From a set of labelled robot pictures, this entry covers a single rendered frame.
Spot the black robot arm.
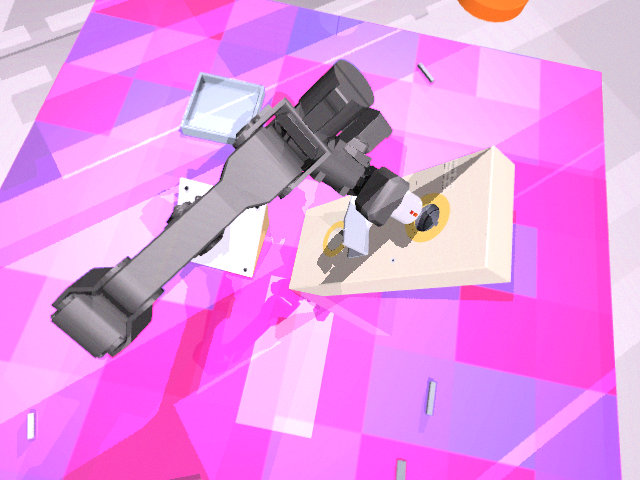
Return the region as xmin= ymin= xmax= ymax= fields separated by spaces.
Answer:
xmin=50 ymin=59 xmax=393 ymax=359

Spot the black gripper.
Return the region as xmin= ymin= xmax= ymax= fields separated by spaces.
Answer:
xmin=310 ymin=136 xmax=410 ymax=227

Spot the dark grey rectangular panel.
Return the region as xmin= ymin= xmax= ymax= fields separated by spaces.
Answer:
xmin=289 ymin=146 xmax=515 ymax=296

